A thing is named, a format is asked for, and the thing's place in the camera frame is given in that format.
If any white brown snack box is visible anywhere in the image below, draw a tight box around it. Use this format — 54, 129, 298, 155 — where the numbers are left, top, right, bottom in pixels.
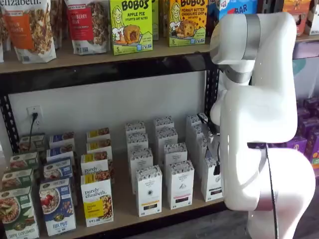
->
304, 0, 319, 36

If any clear granola bag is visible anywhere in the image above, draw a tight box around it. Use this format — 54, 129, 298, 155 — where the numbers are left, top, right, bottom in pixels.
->
49, 0, 67, 50

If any purple box yellow label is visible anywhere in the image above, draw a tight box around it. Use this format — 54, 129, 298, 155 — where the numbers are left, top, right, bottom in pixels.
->
303, 97, 319, 111
296, 107, 311, 120
286, 135, 308, 156
305, 129, 319, 163
298, 117, 319, 138

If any black metal rack frame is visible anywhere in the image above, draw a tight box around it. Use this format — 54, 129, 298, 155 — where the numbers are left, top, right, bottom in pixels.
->
0, 48, 250, 239

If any black plug with cord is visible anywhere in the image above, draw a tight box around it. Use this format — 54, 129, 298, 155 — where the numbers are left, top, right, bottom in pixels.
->
28, 112, 39, 150

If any wooden shelf board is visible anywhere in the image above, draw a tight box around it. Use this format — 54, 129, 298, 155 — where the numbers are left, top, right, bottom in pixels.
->
0, 117, 225, 239
295, 34, 319, 43
0, 37, 212, 74

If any orange snack box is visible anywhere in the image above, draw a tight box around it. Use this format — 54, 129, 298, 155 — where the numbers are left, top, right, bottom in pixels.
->
282, 0, 313, 36

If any white box pink strip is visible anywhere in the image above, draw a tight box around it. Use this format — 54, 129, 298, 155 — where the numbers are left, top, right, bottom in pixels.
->
166, 159, 195, 210
153, 116, 174, 131
156, 127, 178, 162
163, 142, 188, 172

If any thin black cable with connector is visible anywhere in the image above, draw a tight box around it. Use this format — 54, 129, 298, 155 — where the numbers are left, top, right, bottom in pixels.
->
213, 146, 222, 175

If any white box dark green strip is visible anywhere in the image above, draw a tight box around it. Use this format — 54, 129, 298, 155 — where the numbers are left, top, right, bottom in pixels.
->
191, 123, 204, 150
200, 156, 224, 203
185, 115, 202, 140

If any blue Flax Plus oatmeal box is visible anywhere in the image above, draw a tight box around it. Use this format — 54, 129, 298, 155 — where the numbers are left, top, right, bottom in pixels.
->
38, 177, 77, 237
45, 144, 75, 163
43, 157, 74, 182
48, 131, 75, 149

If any green apple cinnamon oatmeal box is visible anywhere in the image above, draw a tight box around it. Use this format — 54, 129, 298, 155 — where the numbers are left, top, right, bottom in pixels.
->
0, 185, 40, 239
9, 151, 40, 173
0, 167, 34, 193
18, 133, 47, 154

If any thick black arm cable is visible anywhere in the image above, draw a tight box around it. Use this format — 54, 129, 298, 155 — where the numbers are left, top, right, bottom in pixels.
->
246, 141, 280, 239

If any green Bobo's apple pie box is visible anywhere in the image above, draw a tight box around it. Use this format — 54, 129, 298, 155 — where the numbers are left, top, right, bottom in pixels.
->
151, 0, 160, 41
109, 0, 154, 56

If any blue Z Bar box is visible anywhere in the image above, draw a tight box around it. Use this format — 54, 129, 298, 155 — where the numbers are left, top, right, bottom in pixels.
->
209, 0, 258, 35

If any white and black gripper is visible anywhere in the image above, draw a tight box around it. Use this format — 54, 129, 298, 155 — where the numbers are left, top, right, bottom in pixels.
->
198, 113, 221, 161

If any red label granola bag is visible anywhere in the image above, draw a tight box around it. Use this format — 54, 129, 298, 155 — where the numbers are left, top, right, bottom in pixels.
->
64, 0, 111, 56

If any white wall outlet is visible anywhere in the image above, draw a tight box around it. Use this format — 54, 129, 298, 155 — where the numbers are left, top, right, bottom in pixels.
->
26, 106, 44, 133

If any yellow Bobo's peanut butter box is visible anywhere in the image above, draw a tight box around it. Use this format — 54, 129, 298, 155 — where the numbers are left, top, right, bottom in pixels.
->
162, 0, 171, 38
168, 0, 208, 47

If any yellow white Purely Elizabeth box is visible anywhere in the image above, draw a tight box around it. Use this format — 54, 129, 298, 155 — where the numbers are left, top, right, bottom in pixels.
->
85, 138, 113, 160
80, 171, 114, 228
80, 151, 110, 176
86, 127, 111, 144

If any orange label granola bag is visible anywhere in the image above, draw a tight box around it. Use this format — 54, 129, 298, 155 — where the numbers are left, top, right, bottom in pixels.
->
0, 0, 57, 64

